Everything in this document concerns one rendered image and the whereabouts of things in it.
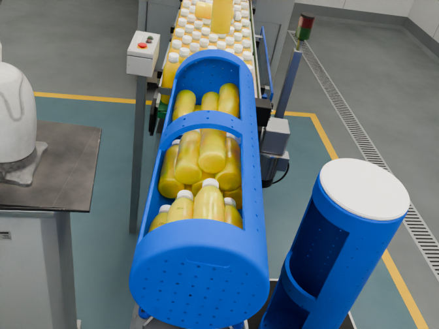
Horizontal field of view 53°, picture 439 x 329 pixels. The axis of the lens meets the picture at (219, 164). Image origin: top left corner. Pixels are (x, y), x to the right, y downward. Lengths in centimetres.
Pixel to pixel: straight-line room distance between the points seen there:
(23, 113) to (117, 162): 181
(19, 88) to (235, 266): 65
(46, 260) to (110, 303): 88
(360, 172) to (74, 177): 87
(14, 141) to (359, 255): 101
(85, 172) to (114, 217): 130
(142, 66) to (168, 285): 106
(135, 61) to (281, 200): 148
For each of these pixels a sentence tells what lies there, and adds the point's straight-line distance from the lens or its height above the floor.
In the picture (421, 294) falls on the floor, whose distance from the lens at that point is 273.
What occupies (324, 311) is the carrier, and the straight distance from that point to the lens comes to 164.
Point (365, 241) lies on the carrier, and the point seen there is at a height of 94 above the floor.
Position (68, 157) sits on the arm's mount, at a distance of 133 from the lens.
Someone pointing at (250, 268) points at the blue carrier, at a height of 118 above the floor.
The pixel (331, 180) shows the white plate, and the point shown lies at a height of 104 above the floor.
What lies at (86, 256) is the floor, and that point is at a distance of 238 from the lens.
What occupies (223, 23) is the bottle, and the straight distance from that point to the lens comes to 161.
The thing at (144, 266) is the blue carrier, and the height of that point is 115.
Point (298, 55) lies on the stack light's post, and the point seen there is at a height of 108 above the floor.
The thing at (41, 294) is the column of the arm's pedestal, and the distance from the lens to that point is 150.
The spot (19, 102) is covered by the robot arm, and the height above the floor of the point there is 124.
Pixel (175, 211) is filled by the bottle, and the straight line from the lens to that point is 99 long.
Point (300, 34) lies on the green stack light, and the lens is 198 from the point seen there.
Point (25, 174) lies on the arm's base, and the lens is 125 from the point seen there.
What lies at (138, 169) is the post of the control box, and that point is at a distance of 217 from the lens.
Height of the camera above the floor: 184
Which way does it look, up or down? 38 degrees down
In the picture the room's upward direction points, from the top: 12 degrees clockwise
